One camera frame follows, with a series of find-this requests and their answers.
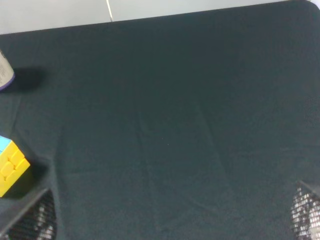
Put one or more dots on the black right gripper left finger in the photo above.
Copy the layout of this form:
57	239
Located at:
30	218

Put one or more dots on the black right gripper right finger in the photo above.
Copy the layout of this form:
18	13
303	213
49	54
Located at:
305	212

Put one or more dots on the colourful puzzle cube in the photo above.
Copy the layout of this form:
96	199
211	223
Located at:
13	164

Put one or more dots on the black tablecloth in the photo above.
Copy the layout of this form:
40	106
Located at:
187	127

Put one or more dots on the purple roll with white label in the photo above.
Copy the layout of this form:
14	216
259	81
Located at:
7	74

